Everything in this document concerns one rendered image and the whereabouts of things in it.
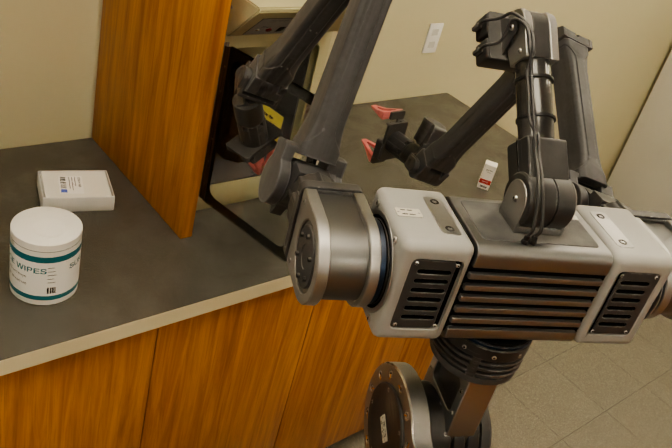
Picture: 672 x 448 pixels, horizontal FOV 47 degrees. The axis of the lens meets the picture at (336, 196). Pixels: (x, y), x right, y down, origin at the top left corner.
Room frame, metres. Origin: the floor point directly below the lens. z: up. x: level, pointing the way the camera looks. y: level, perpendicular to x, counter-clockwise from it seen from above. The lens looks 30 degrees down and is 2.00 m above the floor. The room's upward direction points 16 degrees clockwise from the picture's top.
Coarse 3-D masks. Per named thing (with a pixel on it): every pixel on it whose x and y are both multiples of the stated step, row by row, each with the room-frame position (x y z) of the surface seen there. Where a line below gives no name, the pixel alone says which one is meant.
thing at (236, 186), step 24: (288, 96) 1.44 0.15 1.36; (312, 96) 1.41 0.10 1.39; (288, 120) 1.43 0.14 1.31; (216, 144) 1.54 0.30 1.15; (216, 168) 1.53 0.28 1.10; (240, 168) 1.49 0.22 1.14; (216, 192) 1.52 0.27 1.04; (240, 192) 1.48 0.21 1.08; (240, 216) 1.48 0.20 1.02; (264, 216) 1.44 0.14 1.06; (264, 240) 1.43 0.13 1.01
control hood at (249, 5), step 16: (240, 0) 1.53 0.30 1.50; (256, 0) 1.52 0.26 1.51; (272, 0) 1.55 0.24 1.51; (288, 0) 1.58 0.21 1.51; (304, 0) 1.61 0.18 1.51; (240, 16) 1.52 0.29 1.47; (256, 16) 1.50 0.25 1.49; (272, 16) 1.53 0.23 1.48; (288, 16) 1.56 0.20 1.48; (240, 32) 1.55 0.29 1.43
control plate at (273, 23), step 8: (256, 24) 1.53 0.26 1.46; (264, 24) 1.55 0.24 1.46; (272, 24) 1.57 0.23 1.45; (280, 24) 1.58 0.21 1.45; (288, 24) 1.60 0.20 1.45; (248, 32) 1.56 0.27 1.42; (256, 32) 1.58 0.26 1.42; (264, 32) 1.60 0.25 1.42; (272, 32) 1.61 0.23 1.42; (280, 32) 1.63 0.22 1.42
